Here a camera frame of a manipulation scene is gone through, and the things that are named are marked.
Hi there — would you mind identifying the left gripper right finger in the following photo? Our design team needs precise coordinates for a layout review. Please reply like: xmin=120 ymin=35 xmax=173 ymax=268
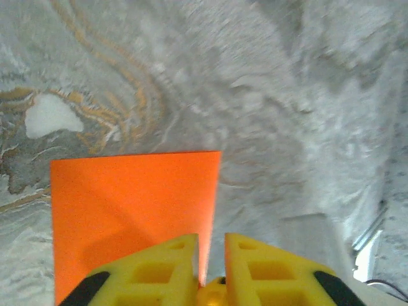
xmin=224 ymin=232 xmax=367 ymax=306

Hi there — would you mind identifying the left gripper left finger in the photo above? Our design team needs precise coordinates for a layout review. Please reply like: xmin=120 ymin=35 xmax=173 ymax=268
xmin=59 ymin=233 xmax=200 ymax=306

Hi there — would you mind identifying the orange cloth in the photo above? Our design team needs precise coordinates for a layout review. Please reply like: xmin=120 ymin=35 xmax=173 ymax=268
xmin=50 ymin=150 xmax=222 ymax=306

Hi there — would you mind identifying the aluminium table side rail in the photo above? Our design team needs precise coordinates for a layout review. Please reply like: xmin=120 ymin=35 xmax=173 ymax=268
xmin=352 ymin=203 xmax=388 ymax=252

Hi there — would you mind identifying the right gripper thin black cable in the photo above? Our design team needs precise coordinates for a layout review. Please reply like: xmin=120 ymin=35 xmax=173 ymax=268
xmin=366 ymin=279 xmax=408 ymax=301

